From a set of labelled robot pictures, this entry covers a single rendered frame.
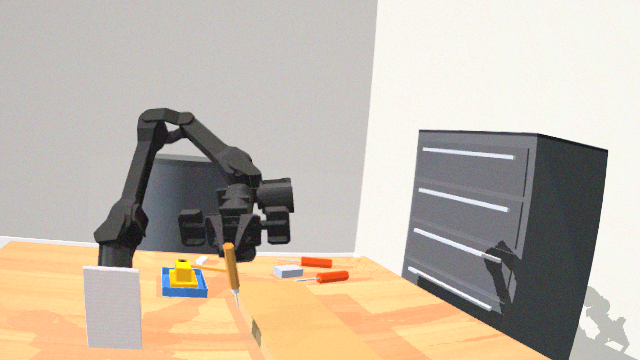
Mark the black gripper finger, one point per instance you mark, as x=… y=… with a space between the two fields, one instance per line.
x=214 y=232
x=251 y=223

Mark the red-handled awl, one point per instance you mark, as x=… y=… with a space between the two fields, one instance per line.
x=312 y=262
x=328 y=277

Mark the blue rectangular tray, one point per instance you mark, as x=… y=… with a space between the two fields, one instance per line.
x=167 y=291

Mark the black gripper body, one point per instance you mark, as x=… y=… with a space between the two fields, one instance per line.
x=192 y=225

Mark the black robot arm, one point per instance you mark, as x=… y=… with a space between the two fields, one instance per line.
x=119 y=235

